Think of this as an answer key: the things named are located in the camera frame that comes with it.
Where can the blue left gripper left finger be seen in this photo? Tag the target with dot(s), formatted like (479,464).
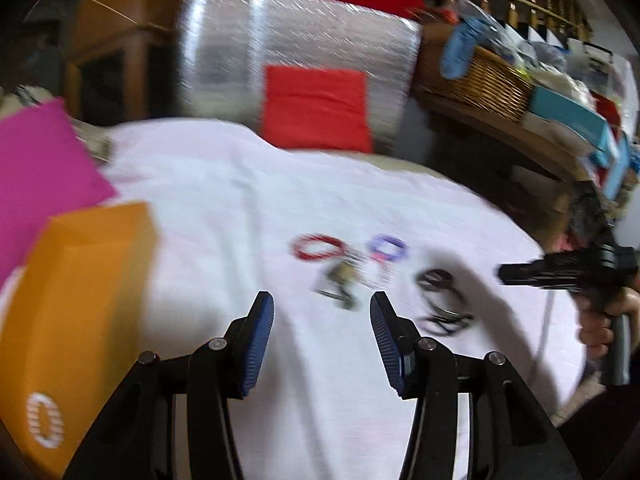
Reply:
(255,336)

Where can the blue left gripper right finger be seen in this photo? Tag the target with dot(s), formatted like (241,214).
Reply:
(388,334)

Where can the woven wicker basket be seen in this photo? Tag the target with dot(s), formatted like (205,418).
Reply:
(489,84)

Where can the teal box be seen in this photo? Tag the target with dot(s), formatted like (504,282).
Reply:
(578,129)

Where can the orange cardboard box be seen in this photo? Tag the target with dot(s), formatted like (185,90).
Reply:
(72,328)

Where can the magenta cloth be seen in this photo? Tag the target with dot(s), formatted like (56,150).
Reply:
(45,171)

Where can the silver foil insulation sheet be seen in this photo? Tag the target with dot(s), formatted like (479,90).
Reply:
(224,47)

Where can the black bangle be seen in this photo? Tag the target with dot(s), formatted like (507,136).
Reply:
(435,280)

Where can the red pillow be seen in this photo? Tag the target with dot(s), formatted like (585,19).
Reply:
(318,109)

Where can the wooden chair frame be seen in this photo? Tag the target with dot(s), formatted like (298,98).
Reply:
(121,58)

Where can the wooden shelf table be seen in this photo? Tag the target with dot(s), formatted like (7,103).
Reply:
(526,176)

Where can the person's right hand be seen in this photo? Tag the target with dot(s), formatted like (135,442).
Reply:
(595,331)

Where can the blue cloth in basket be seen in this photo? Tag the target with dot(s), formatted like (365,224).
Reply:
(459,49)

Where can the white pink bed cloth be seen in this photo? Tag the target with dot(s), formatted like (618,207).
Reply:
(235,216)

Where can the brass metal jewelry piece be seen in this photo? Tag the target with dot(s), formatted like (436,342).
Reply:
(345,277)

